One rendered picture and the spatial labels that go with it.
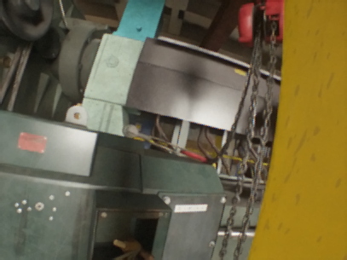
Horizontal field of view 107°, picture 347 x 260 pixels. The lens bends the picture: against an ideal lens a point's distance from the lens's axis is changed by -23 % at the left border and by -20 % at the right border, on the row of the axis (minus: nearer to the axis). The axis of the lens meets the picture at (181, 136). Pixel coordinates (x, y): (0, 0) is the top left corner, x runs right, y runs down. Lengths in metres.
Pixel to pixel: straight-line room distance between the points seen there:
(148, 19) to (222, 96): 0.70
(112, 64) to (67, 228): 0.88
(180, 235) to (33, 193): 0.33
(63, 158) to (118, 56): 0.84
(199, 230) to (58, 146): 0.38
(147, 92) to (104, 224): 0.77
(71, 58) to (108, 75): 0.22
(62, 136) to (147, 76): 0.72
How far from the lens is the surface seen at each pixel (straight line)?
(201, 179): 0.46
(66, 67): 1.04
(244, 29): 0.63
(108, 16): 1.81
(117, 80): 1.02
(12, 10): 0.87
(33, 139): 0.34
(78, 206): 0.35
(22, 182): 0.36
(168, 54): 1.06
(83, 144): 0.32
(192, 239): 0.48
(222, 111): 1.00
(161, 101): 0.92
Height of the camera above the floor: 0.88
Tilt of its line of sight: 4 degrees up
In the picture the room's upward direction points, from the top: 12 degrees clockwise
